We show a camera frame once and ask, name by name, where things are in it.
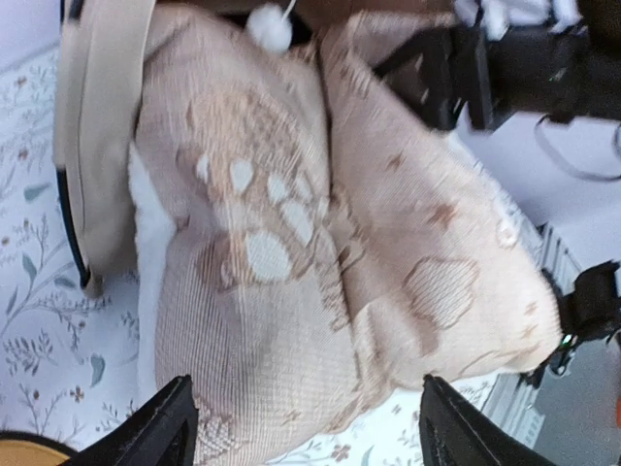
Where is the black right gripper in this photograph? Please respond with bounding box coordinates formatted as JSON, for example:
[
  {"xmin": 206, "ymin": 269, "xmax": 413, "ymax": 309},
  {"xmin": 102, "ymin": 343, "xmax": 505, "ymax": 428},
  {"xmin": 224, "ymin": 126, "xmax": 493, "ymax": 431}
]
[{"xmin": 374, "ymin": 25, "xmax": 620, "ymax": 131}]

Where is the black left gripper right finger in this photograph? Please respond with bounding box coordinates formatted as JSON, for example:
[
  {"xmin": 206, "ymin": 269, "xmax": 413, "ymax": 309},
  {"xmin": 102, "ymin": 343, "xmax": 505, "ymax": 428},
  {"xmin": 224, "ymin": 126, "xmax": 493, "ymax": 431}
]
[{"xmin": 419, "ymin": 375, "xmax": 553, "ymax": 466}]

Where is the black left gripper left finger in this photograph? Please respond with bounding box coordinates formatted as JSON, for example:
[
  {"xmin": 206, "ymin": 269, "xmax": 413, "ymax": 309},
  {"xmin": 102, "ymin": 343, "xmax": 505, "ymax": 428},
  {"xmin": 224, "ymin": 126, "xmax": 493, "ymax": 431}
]
[{"xmin": 65, "ymin": 375, "xmax": 198, "ymax": 466}]

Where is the beige patterned pet pillow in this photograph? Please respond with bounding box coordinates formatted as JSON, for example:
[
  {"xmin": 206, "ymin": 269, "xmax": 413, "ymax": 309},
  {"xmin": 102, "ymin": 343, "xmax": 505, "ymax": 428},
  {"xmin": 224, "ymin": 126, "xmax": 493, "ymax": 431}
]
[{"xmin": 129, "ymin": 4, "xmax": 562, "ymax": 465}]

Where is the beige pet tent fabric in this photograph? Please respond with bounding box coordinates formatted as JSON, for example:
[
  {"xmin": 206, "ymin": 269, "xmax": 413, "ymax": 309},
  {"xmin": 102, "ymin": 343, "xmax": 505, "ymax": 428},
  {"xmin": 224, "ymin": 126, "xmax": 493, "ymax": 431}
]
[{"xmin": 51, "ymin": 0, "xmax": 457, "ymax": 300}]

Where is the yellow double bowl holder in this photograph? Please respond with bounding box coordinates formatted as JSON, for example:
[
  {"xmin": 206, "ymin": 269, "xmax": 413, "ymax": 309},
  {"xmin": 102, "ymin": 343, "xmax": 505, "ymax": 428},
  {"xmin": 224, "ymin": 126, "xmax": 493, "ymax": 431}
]
[{"xmin": 0, "ymin": 430, "xmax": 78, "ymax": 466}]

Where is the white pompom toy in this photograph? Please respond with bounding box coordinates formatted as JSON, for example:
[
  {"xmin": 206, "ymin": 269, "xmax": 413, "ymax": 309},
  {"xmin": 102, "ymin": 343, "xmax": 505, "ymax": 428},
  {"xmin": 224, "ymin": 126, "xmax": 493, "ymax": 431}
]
[{"xmin": 245, "ymin": 0, "xmax": 297, "ymax": 53}]

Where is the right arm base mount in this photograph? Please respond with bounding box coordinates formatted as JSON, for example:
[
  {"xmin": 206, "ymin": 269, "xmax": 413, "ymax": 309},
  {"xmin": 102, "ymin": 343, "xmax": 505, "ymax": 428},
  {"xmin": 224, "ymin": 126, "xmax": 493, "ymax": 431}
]
[{"xmin": 521, "ymin": 261, "xmax": 620, "ymax": 389}]

